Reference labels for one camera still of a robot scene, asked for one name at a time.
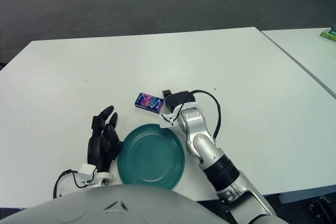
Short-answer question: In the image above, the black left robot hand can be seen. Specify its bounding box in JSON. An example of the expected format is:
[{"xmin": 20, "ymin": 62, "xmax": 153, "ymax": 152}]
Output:
[{"xmin": 87, "ymin": 105, "xmax": 124, "ymax": 174}]

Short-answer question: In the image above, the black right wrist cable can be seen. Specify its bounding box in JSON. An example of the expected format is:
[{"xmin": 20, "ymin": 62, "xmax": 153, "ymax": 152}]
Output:
[{"xmin": 170, "ymin": 90, "xmax": 221, "ymax": 138}]

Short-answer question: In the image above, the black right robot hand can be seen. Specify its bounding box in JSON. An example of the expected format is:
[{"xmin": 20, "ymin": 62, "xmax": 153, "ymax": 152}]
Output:
[{"xmin": 162, "ymin": 89, "xmax": 197, "ymax": 116}]

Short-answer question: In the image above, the green round plate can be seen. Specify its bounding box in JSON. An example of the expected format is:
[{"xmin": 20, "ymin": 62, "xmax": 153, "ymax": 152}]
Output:
[{"xmin": 117, "ymin": 123, "xmax": 186, "ymax": 190}]

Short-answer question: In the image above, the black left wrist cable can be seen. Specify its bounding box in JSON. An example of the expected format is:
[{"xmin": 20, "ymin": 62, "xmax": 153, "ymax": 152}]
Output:
[{"xmin": 53, "ymin": 168, "xmax": 91, "ymax": 200}]

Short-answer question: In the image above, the black equipment under table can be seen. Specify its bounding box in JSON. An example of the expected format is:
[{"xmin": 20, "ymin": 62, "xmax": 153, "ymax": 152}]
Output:
[{"xmin": 308, "ymin": 195, "xmax": 336, "ymax": 222}]

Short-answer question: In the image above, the green box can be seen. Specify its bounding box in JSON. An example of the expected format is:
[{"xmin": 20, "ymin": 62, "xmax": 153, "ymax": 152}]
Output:
[{"xmin": 320, "ymin": 26, "xmax": 336, "ymax": 41}]

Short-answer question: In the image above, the blue gum pack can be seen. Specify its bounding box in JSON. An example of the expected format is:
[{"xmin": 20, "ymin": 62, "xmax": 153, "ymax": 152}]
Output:
[{"xmin": 134, "ymin": 92, "xmax": 164, "ymax": 114}]

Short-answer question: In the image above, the white side table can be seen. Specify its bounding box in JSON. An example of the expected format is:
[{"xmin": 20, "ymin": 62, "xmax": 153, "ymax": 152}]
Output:
[{"xmin": 261, "ymin": 26, "xmax": 336, "ymax": 95}]

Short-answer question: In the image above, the grey robot torso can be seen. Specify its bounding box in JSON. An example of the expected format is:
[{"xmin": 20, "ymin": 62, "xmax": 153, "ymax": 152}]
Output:
[{"xmin": 0, "ymin": 184, "xmax": 229, "ymax": 224}]

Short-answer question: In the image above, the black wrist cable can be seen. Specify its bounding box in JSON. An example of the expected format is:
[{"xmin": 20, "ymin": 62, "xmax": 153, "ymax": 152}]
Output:
[
  {"xmin": 170, "ymin": 90, "xmax": 221, "ymax": 138},
  {"xmin": 53, "ymin": 168, "xmax": 91, "ymax": 200}
]

